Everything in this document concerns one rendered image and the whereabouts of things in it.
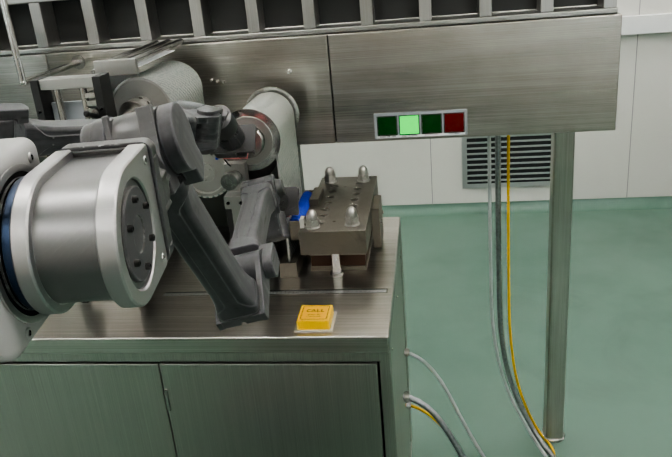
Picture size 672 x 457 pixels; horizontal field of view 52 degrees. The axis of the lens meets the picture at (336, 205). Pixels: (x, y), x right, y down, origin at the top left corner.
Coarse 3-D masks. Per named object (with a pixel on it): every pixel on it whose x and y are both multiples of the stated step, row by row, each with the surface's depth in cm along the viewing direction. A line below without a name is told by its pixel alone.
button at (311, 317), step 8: (304, 312) 150; (312, 312) 150; (320, 312) 149; (328, 312) 149; (304, 320) 147; (312, 320) 147; (320, 320) 146; (328, 320) 146; (304, 328) 147; (312, 328) 147; (320, 328) 147; (328, 328) 147
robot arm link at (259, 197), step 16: (272, 176) 144; (256, 192) 136; (272, 192) 140; (240, 208) 131; (256, 208) 128; (272, 208) 138; (240, 224) 122; (256, 224) 121; (240, 240) 115; (256, 240) 114; (272, 256) 109; (272, 272) 108
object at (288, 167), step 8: (296, 144) 185; (288, 152) 175; (296, 152) 185; (280, 160) 165; (288, 160) 174; (296, 160) 184; (280, 168) 165; (288, 168) 174; (296, 168) 184; (280, 176) 165; (288, 176) 174; (296, 176) 184; (288, 184) 173; (296, 184) 183; (288, 224) 172
